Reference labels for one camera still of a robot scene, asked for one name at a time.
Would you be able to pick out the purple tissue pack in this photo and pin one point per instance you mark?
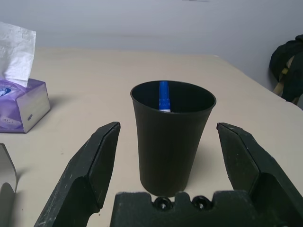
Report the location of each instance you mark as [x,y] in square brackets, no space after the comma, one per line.
[23,106]

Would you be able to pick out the white flat tissue sheet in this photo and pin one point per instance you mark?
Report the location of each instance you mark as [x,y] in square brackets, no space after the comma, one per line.
[14,52]

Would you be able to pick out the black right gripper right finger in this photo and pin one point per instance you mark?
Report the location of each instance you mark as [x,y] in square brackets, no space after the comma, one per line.
[267,170]

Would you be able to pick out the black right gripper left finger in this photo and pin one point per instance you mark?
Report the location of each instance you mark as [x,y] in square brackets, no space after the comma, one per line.
[78,184]

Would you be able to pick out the wooden stool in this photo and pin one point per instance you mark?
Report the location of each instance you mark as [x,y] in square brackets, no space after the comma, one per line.
[279,88]

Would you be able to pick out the grey glasses case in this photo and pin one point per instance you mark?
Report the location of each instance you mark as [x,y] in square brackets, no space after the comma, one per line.
[8,165]

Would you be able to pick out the black jacket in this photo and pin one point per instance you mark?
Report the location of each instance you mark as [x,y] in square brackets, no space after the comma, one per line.
[291,61]

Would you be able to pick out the black plastic cup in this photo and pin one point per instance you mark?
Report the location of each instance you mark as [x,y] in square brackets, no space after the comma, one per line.
[170,153]

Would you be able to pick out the blue marker pen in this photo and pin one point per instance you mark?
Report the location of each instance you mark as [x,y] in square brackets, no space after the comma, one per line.
[164,97]

